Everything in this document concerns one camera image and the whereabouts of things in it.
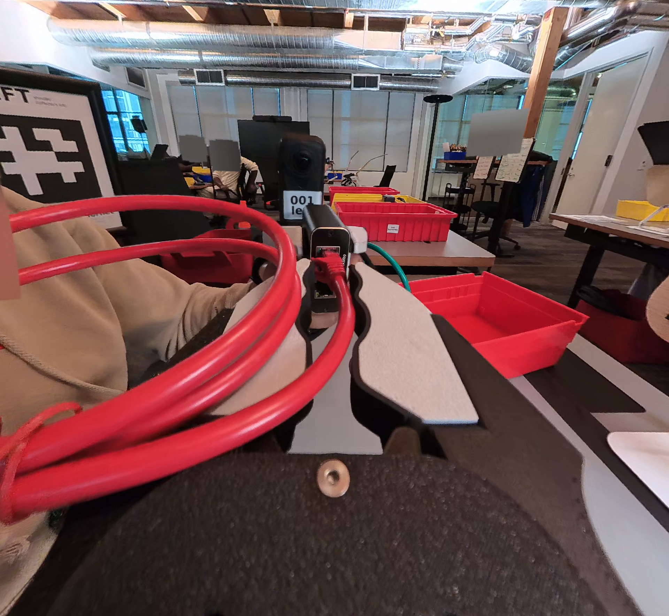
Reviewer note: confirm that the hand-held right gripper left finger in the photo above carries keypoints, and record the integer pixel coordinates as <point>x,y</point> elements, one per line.
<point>290,352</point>

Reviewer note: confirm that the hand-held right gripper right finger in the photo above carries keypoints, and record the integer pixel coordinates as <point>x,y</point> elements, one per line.
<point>413,360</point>

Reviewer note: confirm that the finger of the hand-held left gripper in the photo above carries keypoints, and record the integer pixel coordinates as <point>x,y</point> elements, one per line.
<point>359,239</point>
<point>292,240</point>

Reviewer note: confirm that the black ethernet splitter box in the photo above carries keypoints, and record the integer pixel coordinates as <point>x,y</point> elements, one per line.
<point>313,214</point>

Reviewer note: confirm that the red plastic bin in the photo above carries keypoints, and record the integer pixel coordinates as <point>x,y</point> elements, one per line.
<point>496,323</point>

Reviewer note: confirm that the yellow ribbed tray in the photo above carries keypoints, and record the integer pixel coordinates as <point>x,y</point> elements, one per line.
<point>366,199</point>

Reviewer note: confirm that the red ribbed tray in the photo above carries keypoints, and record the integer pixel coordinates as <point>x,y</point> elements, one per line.
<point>360,190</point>
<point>397,221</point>

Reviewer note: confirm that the black monitor screen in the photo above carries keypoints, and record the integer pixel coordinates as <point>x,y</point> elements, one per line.
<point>258,151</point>

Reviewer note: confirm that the grey work table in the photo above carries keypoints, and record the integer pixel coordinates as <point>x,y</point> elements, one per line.
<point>434,255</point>

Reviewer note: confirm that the red plastic basket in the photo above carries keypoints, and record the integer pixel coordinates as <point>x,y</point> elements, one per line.
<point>209,260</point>

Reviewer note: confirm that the black floor lamp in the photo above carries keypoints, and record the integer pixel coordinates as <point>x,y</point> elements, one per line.
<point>436,145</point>

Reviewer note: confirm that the black rolling chair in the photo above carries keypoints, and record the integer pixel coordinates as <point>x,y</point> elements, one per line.
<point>491,213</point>

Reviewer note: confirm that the white handwritten board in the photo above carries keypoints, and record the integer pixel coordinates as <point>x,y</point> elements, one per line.
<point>515,161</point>

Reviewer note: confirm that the window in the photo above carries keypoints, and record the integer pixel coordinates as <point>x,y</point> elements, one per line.
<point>123,119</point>

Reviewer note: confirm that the dark red crate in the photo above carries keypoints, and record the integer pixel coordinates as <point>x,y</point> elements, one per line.
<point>622,323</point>

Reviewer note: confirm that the wooden work desk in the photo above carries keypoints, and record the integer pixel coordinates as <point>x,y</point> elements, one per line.
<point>601,232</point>

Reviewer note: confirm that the black-framed printed tag sign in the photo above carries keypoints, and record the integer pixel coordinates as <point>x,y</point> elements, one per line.
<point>47,156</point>

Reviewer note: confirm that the small yellow bin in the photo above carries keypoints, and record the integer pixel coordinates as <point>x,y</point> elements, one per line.
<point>635,209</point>

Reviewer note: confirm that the beige hoodie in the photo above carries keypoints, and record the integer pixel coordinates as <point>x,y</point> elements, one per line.
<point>21,558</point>

